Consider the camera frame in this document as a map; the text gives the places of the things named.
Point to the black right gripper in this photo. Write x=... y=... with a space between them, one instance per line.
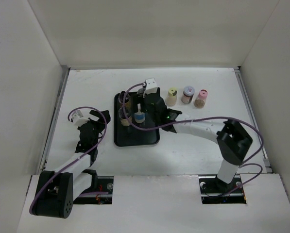
x=158 y=91

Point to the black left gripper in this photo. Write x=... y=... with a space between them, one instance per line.
x=101 y=127

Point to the black cap sauce bottle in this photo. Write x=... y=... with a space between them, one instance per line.
x=125 y=116
x=124 y=99

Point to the white lid blue band bottle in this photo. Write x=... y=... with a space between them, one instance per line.
x=139 y=116

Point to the yellow lid spice bottle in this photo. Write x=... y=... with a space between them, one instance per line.
x=171 y=98

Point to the grey lid red label jar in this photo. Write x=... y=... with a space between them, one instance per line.
x=188 y=93

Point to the pink lid spice bottle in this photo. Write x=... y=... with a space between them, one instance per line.
x=201 y=99

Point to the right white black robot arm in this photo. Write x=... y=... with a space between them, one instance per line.
x=232 y=139

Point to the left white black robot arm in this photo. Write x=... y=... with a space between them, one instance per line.
x=58 y=189

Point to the black rectangular plastic tray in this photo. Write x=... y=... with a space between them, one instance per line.
x=126 y=136

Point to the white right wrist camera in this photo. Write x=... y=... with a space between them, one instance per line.
x=150 y=87

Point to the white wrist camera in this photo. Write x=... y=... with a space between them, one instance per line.
x=150 y=87
x=77 y=118

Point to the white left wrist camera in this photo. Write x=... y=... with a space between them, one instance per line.
x=77 y=118

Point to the left metal table rail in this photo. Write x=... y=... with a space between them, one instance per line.
x=54 y=118

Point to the metal table rail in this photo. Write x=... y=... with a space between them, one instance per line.
x=253 y=121
x=54 y=118

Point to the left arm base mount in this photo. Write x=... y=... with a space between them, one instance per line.
x=100 y=193

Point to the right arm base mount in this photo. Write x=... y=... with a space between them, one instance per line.
x=214 y=191

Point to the right metal table rail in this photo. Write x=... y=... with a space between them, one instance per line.
x=253 y=121

